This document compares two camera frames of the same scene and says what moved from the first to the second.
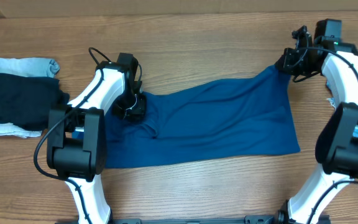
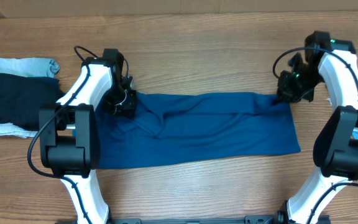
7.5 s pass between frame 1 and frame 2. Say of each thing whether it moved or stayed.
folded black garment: stayed
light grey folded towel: stayed
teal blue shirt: moved
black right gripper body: moved
